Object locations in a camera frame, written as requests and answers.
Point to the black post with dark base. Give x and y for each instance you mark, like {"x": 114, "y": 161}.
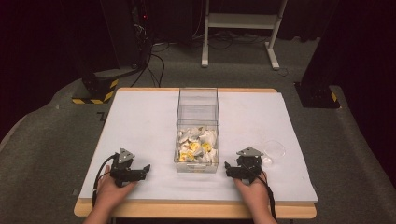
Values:
{"x": 317, "y": 90}

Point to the person's left hand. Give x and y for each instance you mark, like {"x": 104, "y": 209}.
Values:
{"x": 109, "y": 193}

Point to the black post with striped base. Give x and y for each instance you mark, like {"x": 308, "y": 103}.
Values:
{"x": 96, "y": 87}

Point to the pile of white yellow packets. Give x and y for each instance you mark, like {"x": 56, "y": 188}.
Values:
{"x": 196, "y": 146}

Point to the white table mat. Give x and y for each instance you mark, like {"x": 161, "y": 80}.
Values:
{"x": 149, "y": 130}

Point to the person's right hand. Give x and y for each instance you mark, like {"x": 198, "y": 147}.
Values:
{"x": 253, "y": 194}

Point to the clear round plastic dish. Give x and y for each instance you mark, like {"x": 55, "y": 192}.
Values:
{"x": 274, "y": 148}

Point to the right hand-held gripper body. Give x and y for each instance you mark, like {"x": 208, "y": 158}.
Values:
{"x": 249, "y": 166}

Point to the white metal stand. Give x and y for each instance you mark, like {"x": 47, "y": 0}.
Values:
{"x": 243, "y": 21}

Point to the clear plastic box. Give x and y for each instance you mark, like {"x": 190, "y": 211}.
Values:
{"x": 197, "y": 137}

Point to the dark equipment with red light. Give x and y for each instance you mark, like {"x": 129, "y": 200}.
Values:
{"x": 141, "y": 25}

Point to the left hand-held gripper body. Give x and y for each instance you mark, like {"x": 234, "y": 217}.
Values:
{"x": 124, "y": 172}

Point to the wooden table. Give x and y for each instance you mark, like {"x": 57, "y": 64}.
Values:
{"x": 186, "y": 210}

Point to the small clear plastic lid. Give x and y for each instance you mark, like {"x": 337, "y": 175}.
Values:
{"x": 267, "y": 161}

